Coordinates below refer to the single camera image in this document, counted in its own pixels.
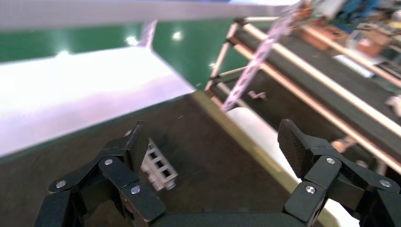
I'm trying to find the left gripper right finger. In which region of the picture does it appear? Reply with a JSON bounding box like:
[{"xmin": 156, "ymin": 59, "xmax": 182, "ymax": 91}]
[{"xmin": 277, "ymin": 119, "xmax": 401, "ymax": 227}]

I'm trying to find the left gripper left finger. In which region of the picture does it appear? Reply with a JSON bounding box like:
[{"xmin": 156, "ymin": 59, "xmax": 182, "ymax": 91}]
[{"xmin": 34, "ymin": 120, "xmax": 166, "ymax": 227}]

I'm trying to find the silver perforated metal part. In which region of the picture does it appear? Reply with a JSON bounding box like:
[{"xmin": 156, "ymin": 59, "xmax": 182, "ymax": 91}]
[{"xmin": 140, "ymin": 137, "xmax": 179, "ymax": 192}]

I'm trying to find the conveyor with tubular frame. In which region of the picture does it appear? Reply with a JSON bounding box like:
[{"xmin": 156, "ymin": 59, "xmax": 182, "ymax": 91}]
[{"xmin": 204, "ymin": 16, "xmax": 401, "ymax": 176}]

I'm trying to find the small metal bracket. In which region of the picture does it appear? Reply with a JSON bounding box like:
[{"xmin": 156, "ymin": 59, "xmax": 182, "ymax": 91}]
[{"xmin": 247, "ymin": 90, "xmax": 267, "ymax": 101}]

